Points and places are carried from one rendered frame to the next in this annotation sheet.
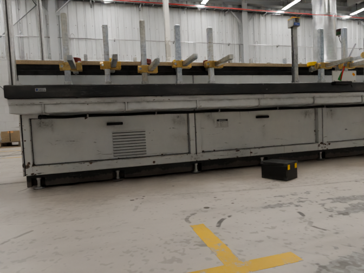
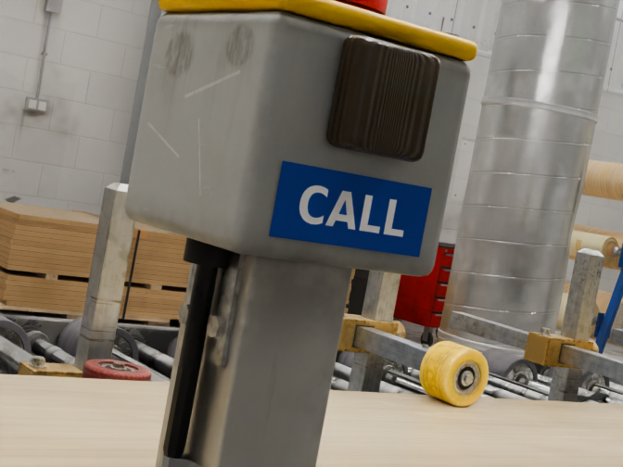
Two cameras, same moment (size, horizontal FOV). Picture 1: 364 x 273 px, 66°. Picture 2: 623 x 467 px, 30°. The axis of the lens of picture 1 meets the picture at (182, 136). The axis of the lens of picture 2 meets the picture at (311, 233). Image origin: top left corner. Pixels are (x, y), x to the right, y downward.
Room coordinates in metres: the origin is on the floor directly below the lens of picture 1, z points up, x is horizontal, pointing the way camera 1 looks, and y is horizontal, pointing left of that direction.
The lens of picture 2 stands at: (1.99, -0.85, 1.18)
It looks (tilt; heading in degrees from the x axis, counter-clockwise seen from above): 3 degrees down; 341
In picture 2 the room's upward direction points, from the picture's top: 10 degrees clockwise
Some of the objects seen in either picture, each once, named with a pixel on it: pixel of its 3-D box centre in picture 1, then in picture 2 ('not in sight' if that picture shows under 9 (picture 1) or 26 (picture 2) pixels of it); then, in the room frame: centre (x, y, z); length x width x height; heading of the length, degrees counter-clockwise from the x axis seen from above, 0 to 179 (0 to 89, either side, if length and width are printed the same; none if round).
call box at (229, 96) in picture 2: (293, 23); (293, 143); (2.32, -0.95, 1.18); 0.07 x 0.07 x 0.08; 16
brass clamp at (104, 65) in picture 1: (110, 65); not in sight; (1.91, 0.46, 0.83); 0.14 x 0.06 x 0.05; 106
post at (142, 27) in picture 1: (143, 54); not in sight; (1.98, 0.24, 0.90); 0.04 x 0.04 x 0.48; 16
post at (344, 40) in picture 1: (344, 55); not in sight; (2.46, -1.44, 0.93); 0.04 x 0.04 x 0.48; 16
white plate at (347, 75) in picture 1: (344, 76); not in sight; (2.43, -1.42, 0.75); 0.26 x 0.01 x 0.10; 106
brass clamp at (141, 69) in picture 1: (147, 69); not in sight; (1.98, 0.22, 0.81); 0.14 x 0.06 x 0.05; 106
